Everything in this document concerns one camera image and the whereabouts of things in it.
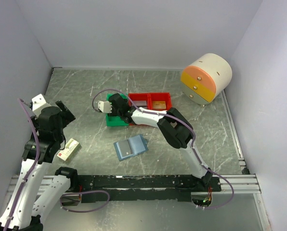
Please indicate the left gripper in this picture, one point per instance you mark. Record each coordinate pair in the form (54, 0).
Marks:
(66, 116)

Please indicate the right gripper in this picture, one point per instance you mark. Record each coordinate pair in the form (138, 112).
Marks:
(113, 113)

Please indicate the green plastic bin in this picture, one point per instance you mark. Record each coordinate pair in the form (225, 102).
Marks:
(115, 121)

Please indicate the red plastic bin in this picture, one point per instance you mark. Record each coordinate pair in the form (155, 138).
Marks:
(161, 96)
(141, 99)

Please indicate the blue card holder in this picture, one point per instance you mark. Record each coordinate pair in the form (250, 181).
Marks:
(138, 145)

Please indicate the round drawer cabinet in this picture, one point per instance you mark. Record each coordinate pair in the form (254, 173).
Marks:
(206, 78)

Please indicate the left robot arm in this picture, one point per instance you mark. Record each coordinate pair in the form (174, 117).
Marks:
(26, 211)

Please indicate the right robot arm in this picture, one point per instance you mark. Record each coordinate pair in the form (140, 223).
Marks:
(178, 133)

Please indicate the white striped card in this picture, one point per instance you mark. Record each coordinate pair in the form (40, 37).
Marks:
(142, 104)

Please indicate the gold card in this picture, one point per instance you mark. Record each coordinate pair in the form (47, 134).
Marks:
(159, 105)

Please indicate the grey card in holder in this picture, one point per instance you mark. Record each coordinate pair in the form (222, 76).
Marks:
(125, 148)

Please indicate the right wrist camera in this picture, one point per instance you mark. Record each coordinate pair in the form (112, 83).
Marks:
(104, 107)

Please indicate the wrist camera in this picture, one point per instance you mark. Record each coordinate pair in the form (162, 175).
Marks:
(104, 107)
(39, 103)

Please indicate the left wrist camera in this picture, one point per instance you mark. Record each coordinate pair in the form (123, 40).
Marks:
(39, 103)

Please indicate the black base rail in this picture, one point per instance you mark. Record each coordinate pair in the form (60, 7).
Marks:
(144, 187)

